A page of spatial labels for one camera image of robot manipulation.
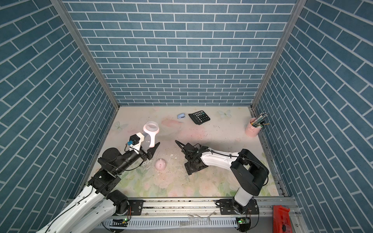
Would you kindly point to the red tool box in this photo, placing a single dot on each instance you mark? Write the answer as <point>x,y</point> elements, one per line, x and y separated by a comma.
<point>281,219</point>

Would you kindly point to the pink pen holder cup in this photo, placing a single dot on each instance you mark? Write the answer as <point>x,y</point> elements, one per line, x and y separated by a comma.
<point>250,130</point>

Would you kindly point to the pens in pink cup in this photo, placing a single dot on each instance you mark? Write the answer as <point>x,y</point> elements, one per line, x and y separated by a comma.
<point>259,121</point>

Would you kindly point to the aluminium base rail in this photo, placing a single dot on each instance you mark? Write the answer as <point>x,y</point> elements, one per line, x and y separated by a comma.
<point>185,207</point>

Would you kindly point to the black desk calculator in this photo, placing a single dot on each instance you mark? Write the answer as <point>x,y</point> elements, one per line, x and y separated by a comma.
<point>199,117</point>

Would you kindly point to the aluminium corner post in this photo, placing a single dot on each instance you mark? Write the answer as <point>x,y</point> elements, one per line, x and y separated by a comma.
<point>282,42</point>
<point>67,20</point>

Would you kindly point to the white slotted cable duct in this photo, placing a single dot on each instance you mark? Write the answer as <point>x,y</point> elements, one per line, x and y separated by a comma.
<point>170,223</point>

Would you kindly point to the aluminium corner post right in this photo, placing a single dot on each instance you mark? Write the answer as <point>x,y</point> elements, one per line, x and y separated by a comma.
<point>282,42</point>

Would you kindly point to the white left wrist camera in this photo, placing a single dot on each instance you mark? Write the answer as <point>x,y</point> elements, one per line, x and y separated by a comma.
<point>135,142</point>

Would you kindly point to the pink bottle cap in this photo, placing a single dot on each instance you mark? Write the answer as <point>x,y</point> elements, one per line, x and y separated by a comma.
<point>160,165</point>

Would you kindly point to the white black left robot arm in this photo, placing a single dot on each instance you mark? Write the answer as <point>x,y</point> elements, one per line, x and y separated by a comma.
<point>100,200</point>

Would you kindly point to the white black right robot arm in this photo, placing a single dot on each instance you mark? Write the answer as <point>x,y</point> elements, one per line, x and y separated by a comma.
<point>250,173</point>

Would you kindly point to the aluminium corner post left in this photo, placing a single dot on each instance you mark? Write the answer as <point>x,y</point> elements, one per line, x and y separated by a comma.
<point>67,20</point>

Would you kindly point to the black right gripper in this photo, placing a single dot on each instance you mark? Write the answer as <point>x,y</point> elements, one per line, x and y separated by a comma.
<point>189,167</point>

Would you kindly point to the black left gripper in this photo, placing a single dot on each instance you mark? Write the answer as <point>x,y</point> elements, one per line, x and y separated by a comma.
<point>150,153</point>

